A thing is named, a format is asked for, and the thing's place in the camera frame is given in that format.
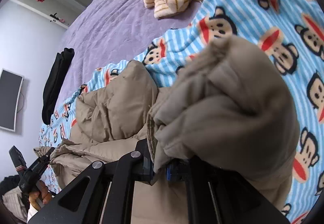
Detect tan quilted down jacket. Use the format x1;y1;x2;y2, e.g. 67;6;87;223
50;36;299;223

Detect white sleeved left forearm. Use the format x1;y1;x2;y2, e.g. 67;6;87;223
27;202;41;223

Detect pile of dark clothes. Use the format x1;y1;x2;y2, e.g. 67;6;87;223
1;175;30;223

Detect person's left hand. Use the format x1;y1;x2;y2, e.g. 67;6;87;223
29;181;53;210

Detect black folded garment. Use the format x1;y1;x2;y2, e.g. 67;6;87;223
42;48;75;125

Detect purple bed cover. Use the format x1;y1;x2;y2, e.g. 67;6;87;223
57;0;201;105

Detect blue striped monkey blanket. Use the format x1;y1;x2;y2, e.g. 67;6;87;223
39;0;323;223

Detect wall mounted flat television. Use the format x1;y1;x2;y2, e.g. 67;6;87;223
0;69;24;132

